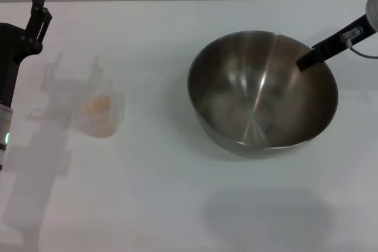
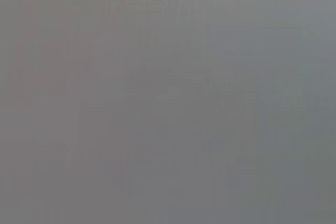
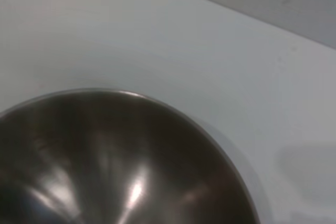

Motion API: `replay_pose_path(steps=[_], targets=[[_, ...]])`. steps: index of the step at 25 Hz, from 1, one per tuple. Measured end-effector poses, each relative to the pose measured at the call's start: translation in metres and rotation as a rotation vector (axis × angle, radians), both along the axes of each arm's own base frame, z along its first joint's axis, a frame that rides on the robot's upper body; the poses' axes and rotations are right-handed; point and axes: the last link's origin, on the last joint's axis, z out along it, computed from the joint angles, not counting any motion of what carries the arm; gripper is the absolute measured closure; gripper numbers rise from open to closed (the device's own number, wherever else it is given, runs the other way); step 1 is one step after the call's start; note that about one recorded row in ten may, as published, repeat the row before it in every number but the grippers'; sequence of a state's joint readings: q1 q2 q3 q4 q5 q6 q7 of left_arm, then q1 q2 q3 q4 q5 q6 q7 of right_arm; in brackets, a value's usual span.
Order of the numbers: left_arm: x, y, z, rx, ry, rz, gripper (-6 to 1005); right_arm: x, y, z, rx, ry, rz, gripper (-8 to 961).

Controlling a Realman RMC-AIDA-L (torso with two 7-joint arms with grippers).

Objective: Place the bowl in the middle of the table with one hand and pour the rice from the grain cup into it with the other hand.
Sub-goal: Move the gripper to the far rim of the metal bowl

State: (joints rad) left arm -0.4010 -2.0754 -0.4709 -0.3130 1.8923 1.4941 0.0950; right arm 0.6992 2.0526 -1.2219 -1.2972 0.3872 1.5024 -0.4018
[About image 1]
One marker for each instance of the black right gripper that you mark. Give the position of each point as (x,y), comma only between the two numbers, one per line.
(339,41)

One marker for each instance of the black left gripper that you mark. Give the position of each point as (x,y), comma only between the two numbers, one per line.
(11,45)

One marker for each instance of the stainless steel bowl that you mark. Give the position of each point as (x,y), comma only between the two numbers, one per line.
(260,101)

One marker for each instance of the white rice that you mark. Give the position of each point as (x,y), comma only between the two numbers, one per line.
(96,106)

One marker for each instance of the clear plastic measuring cup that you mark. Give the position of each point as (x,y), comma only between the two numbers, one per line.
(102,126)

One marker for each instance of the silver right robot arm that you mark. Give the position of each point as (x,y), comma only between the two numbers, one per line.
(373,10)

